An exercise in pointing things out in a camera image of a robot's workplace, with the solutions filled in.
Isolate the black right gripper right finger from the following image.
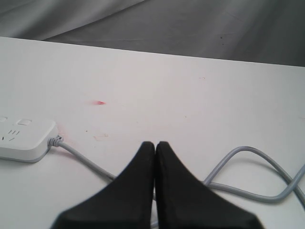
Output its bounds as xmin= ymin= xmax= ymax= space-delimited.
xmin=155 ymin=142 xmax=262 ymax=229

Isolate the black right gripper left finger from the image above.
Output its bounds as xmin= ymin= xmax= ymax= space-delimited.
xmin=55 ymin=142 xmax=155 ymax=229

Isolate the white five-outlet power strip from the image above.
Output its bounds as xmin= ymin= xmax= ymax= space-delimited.
xmin=0 ymin=115 xmax=59 ymax=163

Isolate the grey backdrop cloth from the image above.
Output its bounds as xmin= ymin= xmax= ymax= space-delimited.
xmin=0 ymin=0 xmax=305 ymax=66

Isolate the grey power cable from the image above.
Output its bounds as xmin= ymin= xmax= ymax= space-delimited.
xmin=47 ymin=135 xmax=305 ymax=225

